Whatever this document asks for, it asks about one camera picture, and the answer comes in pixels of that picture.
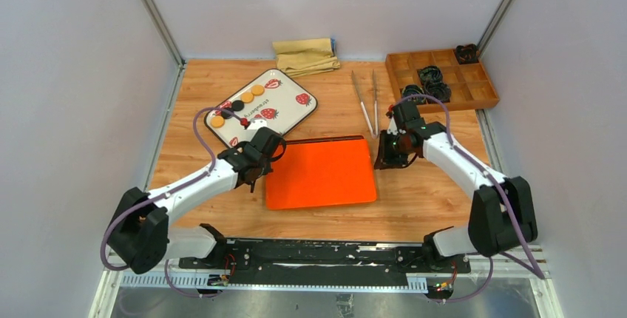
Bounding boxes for metal tongs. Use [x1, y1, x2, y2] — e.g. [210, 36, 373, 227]
[350, 69, 381, 139]

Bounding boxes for orange box lid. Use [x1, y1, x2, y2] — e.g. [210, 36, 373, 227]
[265, 135, 378, 210]

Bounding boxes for white strawberry tray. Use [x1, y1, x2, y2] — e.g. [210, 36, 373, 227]
[204, 69, 318, 146]

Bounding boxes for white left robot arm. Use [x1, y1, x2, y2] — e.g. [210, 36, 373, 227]
[101, 126, 287, 274]

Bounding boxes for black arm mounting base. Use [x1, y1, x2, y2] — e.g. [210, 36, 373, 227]
[177, 238, 471, 288]

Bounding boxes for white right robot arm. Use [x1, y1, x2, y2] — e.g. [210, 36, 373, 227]
[374, 101, 538, 272]

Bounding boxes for round yellow cookie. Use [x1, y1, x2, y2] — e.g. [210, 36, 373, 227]
[250, 84, 265, 97]
[240, 92, 255, 104]
[209, 115, 226, 129]

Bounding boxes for wooden compartment organizer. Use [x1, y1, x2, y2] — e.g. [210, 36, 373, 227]
[385, 49, 500, 111]

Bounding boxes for dark rolled item in corner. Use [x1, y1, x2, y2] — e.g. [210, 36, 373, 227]
[454, 44, 479, 65]

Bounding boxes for folded yellow cloth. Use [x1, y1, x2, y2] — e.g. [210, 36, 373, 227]
[272, 38, 340, 78]

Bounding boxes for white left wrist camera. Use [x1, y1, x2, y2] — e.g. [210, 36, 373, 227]
[244, 118, 268, 133]

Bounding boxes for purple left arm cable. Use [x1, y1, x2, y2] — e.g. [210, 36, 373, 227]
[100, 106, 248, 300]

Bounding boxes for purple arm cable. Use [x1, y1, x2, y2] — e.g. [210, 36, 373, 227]
[389, 93, 546, 304]
[100, 106, 248, 300]

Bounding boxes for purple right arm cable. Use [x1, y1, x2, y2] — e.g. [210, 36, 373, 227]
[389, 93, 546, 304]

